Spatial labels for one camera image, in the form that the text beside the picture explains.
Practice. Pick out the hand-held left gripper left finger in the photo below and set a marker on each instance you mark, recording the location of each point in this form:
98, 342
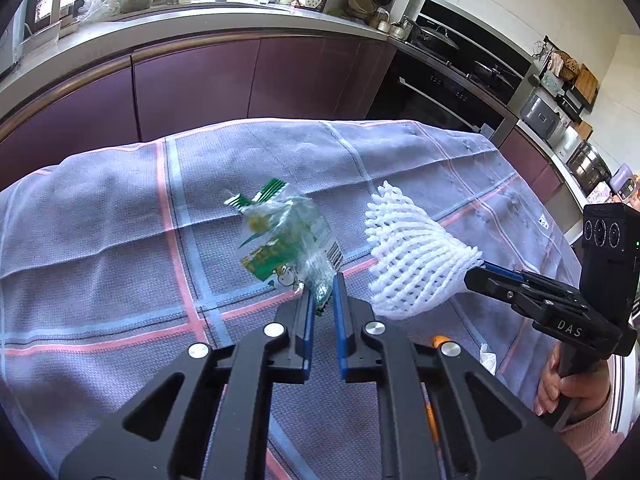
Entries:
309, 320

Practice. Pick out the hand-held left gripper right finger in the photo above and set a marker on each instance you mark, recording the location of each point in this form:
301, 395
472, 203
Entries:
340, 330

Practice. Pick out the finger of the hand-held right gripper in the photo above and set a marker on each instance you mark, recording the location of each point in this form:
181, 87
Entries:
500, 268
495, 287

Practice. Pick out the green clear plastic wrapper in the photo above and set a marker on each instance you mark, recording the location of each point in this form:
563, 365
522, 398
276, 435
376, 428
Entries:
280, 240

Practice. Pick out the white foam fruit net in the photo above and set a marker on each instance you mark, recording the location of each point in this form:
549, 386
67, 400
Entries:
410, 260

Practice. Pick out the orange waste bin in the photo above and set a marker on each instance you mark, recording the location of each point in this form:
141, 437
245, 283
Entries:
432, 420

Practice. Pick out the person's right forearm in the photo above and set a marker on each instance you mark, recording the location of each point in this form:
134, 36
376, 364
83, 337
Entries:
595, 440

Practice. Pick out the person's right hand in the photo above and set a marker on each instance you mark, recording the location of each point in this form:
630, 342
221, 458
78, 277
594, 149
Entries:
547, 385

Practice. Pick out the small white tissue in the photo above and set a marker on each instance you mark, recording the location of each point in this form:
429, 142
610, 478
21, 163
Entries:
488, 360

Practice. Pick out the purple countertop appliance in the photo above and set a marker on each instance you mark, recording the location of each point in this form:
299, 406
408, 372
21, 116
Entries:
624, 182

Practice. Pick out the steel countertop appliance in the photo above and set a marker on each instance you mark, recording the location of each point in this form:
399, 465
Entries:
587, 162

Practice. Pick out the steel stock pot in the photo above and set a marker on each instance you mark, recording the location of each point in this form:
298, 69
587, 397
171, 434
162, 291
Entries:
539, 114

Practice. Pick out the wooden cutting board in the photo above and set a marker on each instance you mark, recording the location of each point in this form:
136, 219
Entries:
586, 82

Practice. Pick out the black built-in oven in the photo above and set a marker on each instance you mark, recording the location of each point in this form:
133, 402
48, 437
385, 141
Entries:
425, 95

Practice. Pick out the black cooking pot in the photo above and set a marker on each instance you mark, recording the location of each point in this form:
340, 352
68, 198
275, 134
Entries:
492, 72

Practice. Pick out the checked purple tablecloth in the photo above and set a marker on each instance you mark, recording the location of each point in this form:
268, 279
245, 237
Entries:
125, 240

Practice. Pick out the black range hood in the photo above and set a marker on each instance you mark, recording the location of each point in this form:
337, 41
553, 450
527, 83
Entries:
480, 35

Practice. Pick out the wok with glass lid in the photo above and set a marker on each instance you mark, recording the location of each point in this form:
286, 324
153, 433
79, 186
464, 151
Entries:
432, 37

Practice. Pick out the purple kitchen cabinets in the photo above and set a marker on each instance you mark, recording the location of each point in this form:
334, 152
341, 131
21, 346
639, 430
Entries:
195, 85

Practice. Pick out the small metal pot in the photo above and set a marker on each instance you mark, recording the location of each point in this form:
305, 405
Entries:
391, 26

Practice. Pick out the bamboo basket bowl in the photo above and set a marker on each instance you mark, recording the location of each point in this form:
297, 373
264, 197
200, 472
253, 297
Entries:
361, 2

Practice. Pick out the clear plastic bags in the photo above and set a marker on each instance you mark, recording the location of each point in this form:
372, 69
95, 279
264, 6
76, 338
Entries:
97, 6

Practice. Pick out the metal counter tray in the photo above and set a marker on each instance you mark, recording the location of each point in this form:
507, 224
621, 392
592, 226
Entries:
47, 37

